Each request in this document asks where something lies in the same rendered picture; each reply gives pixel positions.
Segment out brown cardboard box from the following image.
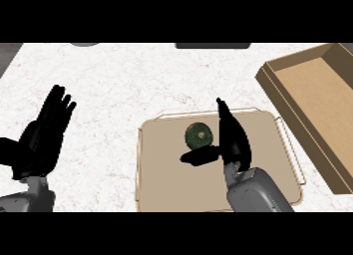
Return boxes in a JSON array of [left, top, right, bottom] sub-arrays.
[[255, 43, 353, 195]]

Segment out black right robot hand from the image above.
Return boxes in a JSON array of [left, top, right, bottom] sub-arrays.
[[179, 97, 253, 173]]

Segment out dark grey flat appliance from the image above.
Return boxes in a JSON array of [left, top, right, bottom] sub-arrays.
[[176, 43, 253, 50]]

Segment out dark green squash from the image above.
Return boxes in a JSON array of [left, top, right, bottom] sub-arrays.
[[184, 122, 215, 149]]

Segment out beige tray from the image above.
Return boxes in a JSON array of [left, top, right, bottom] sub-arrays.
[[135, 107, 308, 213]]

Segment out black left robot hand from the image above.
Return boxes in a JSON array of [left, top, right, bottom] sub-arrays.
[[0, 84, 79, 181]]

